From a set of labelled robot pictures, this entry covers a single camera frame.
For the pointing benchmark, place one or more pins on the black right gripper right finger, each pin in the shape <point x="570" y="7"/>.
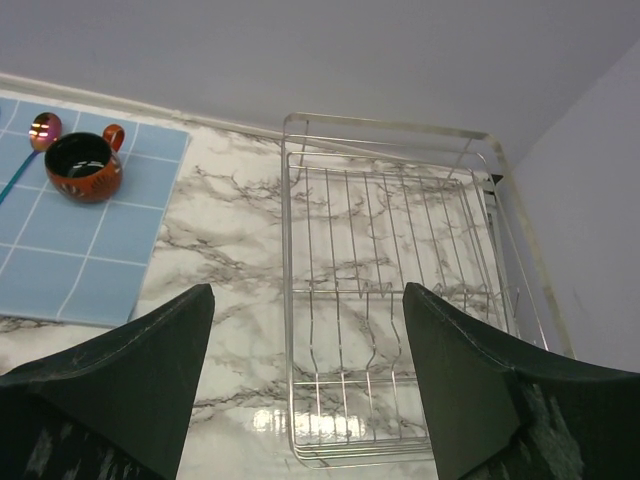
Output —
<point x="498" y="407"/>

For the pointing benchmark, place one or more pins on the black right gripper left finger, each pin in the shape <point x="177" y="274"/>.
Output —
<point x="117" y="406"/>

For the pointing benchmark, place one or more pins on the blue grid placemat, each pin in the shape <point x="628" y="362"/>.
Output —
<point x="85" y="264"/>

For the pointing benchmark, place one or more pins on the brown ceramic mug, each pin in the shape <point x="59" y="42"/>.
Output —
<point x="85" y="167"/>

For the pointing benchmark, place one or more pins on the wire dish rack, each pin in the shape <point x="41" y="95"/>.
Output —
<point x="357" y="228"/>

